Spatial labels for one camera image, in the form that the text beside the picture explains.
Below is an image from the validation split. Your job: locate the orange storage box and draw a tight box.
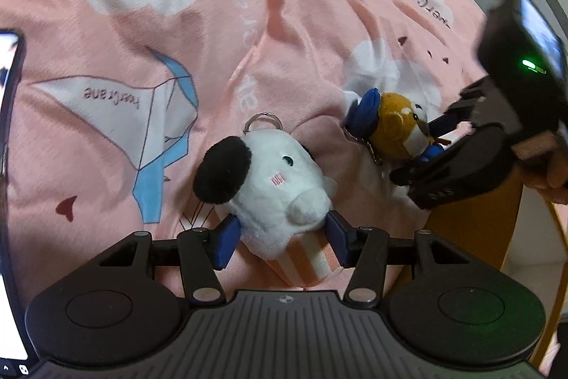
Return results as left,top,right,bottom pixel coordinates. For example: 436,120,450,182
417,166,568,379

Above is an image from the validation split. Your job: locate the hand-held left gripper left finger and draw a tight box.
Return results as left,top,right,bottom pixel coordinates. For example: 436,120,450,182
84,215,242,304

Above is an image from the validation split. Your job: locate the white plush dog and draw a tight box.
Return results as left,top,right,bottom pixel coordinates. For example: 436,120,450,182
193,113,344,288

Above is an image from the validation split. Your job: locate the person's right hand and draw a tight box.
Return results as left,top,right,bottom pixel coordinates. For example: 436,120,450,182
517,130,568,204

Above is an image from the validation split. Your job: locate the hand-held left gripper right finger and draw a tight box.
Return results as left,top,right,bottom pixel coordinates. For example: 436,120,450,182
324,210,477,304

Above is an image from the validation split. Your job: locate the pink printed blanket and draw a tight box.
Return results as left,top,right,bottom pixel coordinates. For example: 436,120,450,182
0,0,502,300

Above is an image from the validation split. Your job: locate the black smartphone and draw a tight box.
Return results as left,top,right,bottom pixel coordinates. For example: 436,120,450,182
0,30,29,377

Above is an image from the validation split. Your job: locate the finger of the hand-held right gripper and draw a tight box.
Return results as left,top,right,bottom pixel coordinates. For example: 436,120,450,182
428,78,500,135
390,126,520,211

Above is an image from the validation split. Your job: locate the brown plush bear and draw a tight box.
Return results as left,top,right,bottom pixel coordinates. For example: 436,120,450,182
341,88,453,169

